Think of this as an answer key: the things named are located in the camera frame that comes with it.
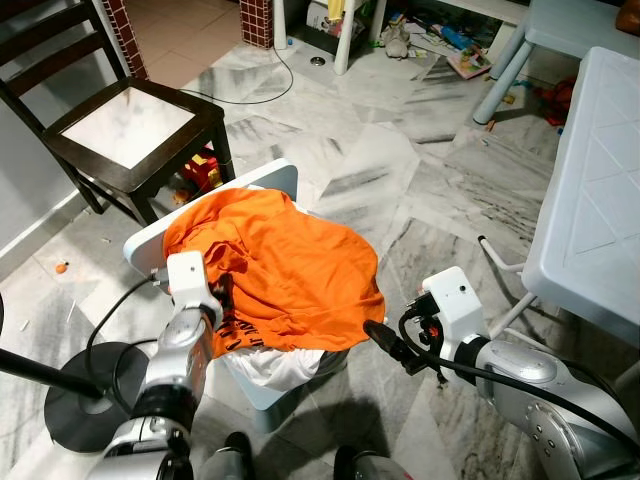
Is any pale blue laundry bin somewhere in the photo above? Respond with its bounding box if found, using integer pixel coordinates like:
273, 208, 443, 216
122, 158, 353, 433

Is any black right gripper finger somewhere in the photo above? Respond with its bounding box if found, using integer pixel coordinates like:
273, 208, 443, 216
362, 326, 412, 373
366, 320, 421, 361

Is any colourful picture book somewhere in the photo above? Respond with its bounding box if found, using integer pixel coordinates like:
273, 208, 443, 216
447, 45, 493, 79

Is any red toy truck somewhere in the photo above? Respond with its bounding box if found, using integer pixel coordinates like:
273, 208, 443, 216
180, 150, 223, 193

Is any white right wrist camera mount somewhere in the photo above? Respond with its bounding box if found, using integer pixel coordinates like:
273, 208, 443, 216
422, 267, 491, 341

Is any dark wooden chair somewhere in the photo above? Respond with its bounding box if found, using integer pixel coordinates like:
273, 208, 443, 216
0, 0, 236, 226

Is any red plastic toy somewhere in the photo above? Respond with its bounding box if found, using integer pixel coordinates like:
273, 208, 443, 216
540, 80, 576, 126

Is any small white table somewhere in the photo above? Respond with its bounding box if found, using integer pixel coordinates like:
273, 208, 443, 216
330, 0, 421, 76

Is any white plastic folding table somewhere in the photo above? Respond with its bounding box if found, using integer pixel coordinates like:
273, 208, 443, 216
480, 45, 640, 346

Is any pale blue plastic table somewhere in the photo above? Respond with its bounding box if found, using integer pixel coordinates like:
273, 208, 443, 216
472, 0, 640, 126

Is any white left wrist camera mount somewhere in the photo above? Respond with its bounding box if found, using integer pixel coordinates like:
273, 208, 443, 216
165, 250, 223, 326

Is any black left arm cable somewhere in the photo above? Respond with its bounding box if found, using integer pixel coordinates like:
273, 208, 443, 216
85, 275, 171, 401

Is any black pedestal fan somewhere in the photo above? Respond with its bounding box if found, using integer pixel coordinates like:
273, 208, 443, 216
0, 340, 151, 453

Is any white garment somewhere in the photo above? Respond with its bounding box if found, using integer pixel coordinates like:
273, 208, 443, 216
228, 345, 326, 393

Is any orange shirt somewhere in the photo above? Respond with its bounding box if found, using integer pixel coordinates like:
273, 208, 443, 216
163, 187, 386, 359

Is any grey plush toy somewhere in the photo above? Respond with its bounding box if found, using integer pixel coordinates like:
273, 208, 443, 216
385, 20, 413, 59

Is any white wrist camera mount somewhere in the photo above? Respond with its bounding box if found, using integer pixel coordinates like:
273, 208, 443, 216
165, 250, 223, 326
422, 267, 491, 341

